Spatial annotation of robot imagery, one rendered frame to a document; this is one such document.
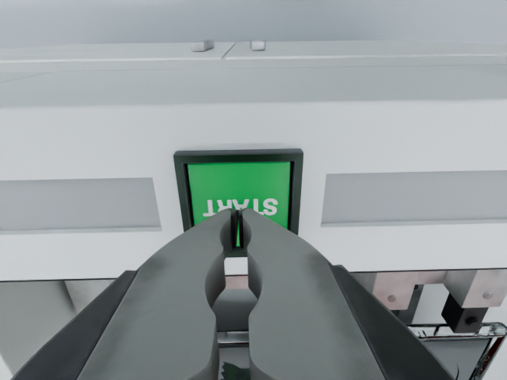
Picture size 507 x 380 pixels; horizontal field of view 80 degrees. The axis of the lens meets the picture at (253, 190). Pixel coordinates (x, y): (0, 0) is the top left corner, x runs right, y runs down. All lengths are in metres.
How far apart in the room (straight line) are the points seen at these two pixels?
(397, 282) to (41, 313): 0.27
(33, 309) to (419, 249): 0.26
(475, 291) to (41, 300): 0.34
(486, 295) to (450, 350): 0.08
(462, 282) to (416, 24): 0.99
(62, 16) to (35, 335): 1.05
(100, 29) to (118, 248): 1.04
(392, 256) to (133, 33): 1.06
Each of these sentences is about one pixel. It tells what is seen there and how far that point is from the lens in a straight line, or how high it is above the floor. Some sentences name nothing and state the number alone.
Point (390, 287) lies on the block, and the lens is 0.28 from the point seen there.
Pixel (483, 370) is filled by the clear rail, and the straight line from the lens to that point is 0.43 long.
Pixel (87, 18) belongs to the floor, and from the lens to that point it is 1.19.
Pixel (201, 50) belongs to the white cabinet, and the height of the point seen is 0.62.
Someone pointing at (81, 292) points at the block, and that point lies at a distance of 0.29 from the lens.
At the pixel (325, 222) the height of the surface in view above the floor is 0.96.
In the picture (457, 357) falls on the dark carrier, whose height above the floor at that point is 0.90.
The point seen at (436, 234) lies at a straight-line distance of 0.19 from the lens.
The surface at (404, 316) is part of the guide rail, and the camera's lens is 0.41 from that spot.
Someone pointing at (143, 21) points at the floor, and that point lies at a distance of 1.13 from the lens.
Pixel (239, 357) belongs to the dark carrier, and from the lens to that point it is 0.34.
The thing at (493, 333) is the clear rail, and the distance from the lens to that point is 0.39.
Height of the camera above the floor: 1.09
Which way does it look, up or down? 63 degrees down
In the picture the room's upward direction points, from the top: 177 degrees clockwise
